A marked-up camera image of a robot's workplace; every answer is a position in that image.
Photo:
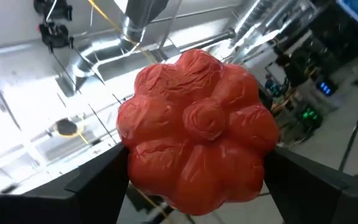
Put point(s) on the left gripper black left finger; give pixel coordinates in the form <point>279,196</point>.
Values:
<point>104,186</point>

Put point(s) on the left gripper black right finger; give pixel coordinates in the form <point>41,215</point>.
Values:
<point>297,189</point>

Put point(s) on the red-orange lobed fruit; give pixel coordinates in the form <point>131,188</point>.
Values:
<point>197,133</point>

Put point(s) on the equipment rack with lights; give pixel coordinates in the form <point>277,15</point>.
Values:
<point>309,115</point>

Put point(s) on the small black ceiling device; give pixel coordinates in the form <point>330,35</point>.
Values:
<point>54,35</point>

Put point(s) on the silver ceiling duct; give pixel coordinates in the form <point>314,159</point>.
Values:
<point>135,21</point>

